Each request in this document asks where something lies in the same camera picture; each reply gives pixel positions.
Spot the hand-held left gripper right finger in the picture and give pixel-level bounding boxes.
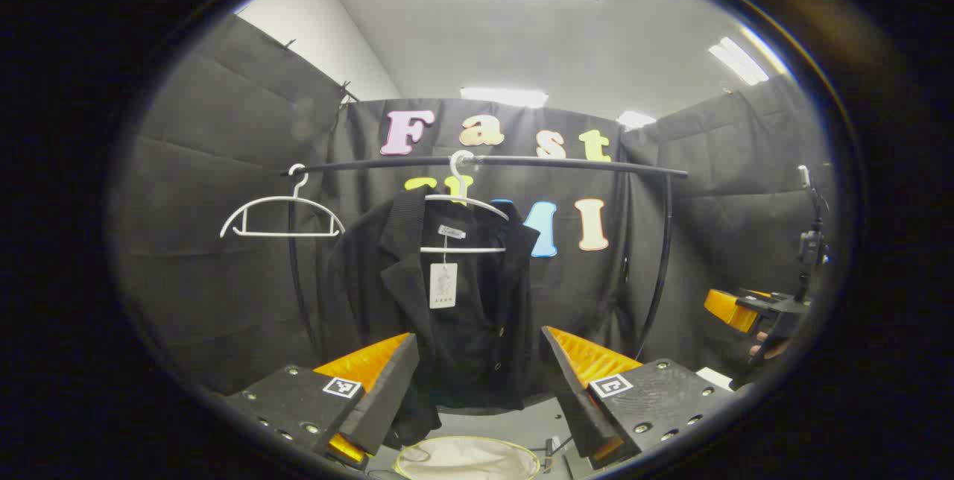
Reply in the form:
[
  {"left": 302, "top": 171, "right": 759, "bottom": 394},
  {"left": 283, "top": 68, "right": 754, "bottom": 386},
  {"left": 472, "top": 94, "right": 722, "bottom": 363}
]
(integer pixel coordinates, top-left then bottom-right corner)
[{"left": 540, "top": 326, "right": 735, "bottom": 466}]

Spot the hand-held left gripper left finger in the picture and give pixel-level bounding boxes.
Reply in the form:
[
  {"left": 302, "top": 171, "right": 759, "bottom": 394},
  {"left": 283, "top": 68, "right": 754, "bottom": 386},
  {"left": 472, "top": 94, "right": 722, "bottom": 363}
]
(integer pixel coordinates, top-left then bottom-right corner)
[{"left": 224, "top": 332, "right": 420, "bottom": 466}]

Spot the beige laundry hamper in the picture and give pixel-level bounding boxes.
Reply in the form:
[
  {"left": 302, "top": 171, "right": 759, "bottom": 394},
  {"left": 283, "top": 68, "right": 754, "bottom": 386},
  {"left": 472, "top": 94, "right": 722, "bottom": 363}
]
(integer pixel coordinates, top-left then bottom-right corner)
[{"left": 394, "top": 435, "right": 541, "bottom": 480}]

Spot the black knit jacket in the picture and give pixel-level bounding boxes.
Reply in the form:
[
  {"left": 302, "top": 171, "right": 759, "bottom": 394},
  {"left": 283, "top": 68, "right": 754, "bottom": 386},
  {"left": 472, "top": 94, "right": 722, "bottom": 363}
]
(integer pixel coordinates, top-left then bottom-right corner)
[{"left": 322, "top": 186, "right": 541, "bottom": 449}]

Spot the white plastic hanger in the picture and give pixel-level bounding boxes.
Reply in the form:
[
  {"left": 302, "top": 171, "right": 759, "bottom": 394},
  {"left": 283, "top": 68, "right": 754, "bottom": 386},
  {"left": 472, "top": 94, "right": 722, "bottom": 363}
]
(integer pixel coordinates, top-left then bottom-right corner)
[
  {"left": 219, "top": 163, "right": 346, "bottom": 239},
  {"left": 420, "top": 151, "right": 511, "bottom": 254}
]

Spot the black metal clothes rack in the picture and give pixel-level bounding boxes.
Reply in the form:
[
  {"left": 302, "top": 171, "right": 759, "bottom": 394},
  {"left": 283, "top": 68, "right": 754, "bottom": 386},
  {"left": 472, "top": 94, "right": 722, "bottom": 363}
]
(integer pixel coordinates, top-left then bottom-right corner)
[{"left": 282, "top": 155, "right": 688, "bottom": 361}]

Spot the white flat board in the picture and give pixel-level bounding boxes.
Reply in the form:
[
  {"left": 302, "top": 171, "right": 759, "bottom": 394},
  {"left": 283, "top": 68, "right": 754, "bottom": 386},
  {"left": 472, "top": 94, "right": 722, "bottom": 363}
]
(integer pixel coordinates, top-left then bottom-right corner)
[{"left": 695, "top": 366, "right": 737, "bottom": 393}]

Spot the black backdrop cloth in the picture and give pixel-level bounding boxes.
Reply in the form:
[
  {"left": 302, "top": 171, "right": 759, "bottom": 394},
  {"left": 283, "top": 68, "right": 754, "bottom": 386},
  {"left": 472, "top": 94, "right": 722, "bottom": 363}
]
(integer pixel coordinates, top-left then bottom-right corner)
[{"left": 112, "top": 14, "right": 835, "bottom": 399}]

